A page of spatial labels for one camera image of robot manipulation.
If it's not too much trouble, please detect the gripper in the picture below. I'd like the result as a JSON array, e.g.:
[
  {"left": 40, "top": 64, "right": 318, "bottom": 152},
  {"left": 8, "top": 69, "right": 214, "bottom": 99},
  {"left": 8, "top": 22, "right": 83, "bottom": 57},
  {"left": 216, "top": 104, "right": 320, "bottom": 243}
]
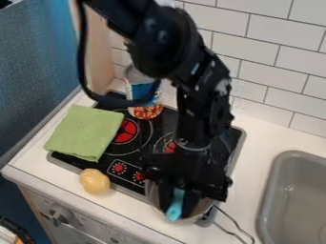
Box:
[{"left": 141, "top": 146, "right": 234, "bottom": 220}]

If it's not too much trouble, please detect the silver pot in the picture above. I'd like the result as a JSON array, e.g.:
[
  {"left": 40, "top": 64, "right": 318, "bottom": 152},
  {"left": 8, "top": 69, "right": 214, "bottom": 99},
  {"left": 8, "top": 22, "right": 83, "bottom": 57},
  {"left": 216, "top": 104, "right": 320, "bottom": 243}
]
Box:
[{"left": 143, "top": 176, "right": 257, "bottom": 244}]

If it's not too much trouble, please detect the toy stove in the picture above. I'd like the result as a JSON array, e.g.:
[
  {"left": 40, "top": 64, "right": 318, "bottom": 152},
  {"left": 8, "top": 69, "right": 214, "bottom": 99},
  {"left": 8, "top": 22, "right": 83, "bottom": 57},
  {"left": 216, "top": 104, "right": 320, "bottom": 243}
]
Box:
[{"left": 44, "top": 91, "right": 249, "bottom": 204}]

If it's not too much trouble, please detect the yellow toy potato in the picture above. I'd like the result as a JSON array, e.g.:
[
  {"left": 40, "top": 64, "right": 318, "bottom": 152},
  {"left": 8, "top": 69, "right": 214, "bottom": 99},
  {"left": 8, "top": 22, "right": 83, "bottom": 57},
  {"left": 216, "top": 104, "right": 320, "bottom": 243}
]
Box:
[{"left": 77, "top": 168, "right": 112, "bottom": 195}]

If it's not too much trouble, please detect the toy sink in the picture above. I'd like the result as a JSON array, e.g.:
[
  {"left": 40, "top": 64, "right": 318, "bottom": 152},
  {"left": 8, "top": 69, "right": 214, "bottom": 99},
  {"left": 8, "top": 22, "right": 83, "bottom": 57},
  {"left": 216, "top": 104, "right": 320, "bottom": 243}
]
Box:
[{"left": 255, "top": 150, "right": 326, "bottom": 244}]

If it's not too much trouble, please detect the green cloth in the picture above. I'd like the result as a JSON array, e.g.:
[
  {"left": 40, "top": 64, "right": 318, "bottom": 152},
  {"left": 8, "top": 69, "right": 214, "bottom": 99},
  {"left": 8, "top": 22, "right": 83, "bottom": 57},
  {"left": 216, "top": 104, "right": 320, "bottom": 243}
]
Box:
[{"left": 43, "top": 104, "right": 127, "bottom": 163}]

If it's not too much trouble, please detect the blue can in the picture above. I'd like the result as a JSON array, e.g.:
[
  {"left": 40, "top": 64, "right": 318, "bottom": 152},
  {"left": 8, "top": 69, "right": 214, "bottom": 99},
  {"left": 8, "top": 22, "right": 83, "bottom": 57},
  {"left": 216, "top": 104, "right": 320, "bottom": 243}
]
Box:
[{"left": 122, "top": 63, "right": 166, "bottom": 121}]

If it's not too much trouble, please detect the wooden board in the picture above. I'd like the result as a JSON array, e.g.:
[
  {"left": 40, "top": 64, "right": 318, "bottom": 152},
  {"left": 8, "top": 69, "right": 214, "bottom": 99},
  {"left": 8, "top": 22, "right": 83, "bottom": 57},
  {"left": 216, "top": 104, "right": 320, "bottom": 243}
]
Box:
[{"left": 77, "top": 3, "right": 117, "bottom": 94}]

